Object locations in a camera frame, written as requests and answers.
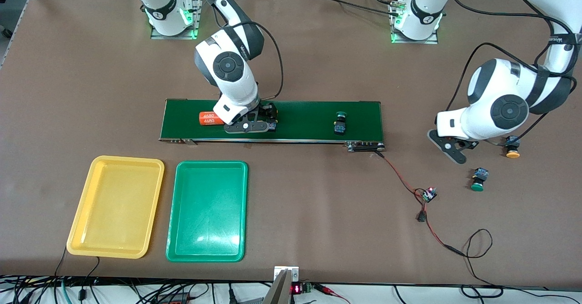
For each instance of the red clip lead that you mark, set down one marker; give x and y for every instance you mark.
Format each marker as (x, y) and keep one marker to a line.
(327, 289)

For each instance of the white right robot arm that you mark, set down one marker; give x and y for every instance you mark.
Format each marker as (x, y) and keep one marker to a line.
(236, 81)

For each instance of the small controller circuit board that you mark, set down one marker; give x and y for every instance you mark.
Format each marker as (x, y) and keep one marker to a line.
(429, 195)

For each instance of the red digit display module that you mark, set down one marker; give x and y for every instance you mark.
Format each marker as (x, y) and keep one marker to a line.
(298, 289)

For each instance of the yellow plastic tray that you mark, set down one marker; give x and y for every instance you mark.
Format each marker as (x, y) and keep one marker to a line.
(116, 206)

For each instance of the silver mounting bracket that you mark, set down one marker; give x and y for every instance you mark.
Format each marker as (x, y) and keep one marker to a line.
(293, 271)

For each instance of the green push button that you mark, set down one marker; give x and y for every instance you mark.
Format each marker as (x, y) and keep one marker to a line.
(478, 180)
(340, 127)

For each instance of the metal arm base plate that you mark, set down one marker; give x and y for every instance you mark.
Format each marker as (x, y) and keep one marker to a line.
(198, 17)
(416, 41)

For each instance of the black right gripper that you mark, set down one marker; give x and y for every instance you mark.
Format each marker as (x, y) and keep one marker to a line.
(267, 112)

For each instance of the green conveyor belt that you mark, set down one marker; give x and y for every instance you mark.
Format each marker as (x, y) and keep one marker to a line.
(309, 120)

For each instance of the green plastic tray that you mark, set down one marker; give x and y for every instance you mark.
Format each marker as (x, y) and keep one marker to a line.
(207, 211)

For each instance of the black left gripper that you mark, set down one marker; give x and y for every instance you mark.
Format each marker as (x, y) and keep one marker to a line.
(473, 145)

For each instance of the grey camera stand beam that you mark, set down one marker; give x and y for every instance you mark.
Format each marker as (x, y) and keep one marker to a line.
(278, 292)

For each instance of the orange 4680 battery cylinder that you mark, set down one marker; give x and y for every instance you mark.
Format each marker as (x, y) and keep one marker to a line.
(209, 118)

